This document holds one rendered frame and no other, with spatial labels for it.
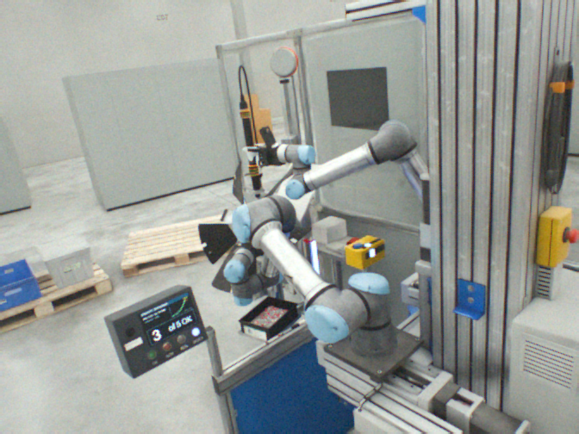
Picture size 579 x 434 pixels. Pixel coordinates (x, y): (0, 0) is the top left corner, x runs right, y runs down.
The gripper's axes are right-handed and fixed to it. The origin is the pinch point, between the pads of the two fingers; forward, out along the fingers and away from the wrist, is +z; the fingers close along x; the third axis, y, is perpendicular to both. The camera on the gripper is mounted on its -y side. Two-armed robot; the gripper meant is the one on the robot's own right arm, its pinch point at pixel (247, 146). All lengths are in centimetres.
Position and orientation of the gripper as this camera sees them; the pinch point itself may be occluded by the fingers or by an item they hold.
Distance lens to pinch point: 199.3
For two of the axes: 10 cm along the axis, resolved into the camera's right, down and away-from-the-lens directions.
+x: 6.4, -3.4, 6.9
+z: -7.6, -1.3, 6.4
